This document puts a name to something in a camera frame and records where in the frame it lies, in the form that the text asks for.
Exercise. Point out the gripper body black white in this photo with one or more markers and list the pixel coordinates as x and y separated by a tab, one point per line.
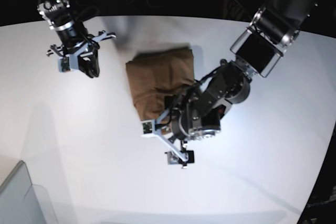
173	132
82	46

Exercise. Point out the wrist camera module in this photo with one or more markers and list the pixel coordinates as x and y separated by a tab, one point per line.
63	64
148	128

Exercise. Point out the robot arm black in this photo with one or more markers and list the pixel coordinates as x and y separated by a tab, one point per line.
66	18
195	112

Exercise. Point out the grey plastic bin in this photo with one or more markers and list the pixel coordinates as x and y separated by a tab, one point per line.
24	202

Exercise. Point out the brown t-shirt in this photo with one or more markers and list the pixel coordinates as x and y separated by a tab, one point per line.
155	76

